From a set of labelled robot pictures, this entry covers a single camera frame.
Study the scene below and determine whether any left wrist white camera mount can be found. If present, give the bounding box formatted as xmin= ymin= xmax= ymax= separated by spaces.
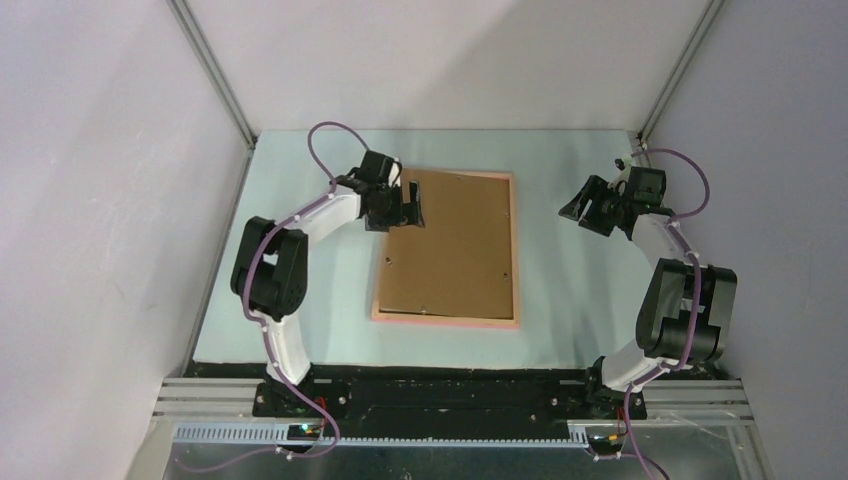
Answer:
xmin=387 ymin=158 xmax=403 ymax=188

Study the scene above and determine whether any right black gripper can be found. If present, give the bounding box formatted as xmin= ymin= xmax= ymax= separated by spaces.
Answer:
xmin=559 ymin=175 xmax=631 ymax=237

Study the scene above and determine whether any grey slotted cable duct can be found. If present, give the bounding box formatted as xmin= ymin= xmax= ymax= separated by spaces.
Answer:
xmin=173 ymin=422 xmax=589 ymax=449

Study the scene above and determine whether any aluminium front rail frame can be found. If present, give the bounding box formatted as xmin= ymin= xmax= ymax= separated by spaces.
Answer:
xmin=128 ymin=378 xmax=774 ymax=479

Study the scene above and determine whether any aluminium corner post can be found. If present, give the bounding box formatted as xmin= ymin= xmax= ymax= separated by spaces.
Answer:
xmin=165 ymin=0 xmax=257 ymax=151
xmin=637 ymin=0 xmax=726 ymax=142

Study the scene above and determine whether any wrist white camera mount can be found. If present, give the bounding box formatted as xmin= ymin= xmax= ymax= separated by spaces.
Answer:
xmin=387 ymin=158 xmax=403 ymax=188
xmin=609 ymin=155 xmax=634 ymax=192

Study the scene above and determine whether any orange wooden picture frame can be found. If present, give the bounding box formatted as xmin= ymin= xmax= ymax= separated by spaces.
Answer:
xmin=371 ymin=169 xmax=522 ymax=330

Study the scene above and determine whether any right aluminium corner post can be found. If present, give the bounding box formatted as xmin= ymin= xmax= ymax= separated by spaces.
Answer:
xmin=637 ymin=0 xmax=726 ymax=142

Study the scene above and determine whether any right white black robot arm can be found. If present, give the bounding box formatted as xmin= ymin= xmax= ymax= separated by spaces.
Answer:
xmin=558 ymin=166 xmax=738 ymax=418

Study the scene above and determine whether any left aluminium corner post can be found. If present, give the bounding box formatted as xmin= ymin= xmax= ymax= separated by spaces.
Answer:
xmin=165 ymin=0 xmax=257 ymax=151

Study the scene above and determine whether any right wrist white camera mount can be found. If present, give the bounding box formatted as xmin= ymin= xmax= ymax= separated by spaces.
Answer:
xmin=609 ymin=155 xmax=634 ymax=192

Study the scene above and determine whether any brown cardboard backing board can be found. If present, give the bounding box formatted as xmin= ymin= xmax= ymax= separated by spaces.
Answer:
xmin=378 ymin=169 xmax=515 ymax=321

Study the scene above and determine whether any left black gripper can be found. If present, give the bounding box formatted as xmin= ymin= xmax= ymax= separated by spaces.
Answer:
xmin=366 ymin=180 xmax=424 ymax=233

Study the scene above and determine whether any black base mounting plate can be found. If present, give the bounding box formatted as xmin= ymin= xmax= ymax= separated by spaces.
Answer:
xmin=252 ymin=379 xmax=646 ymax=441

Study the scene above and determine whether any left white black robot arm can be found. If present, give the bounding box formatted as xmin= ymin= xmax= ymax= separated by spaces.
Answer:
xmin=230 ymin=150 xmax=425 ymax=417

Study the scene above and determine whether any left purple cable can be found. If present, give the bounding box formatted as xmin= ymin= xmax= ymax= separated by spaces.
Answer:
xmin=173 ymin=121 xmax=371 ymax=474

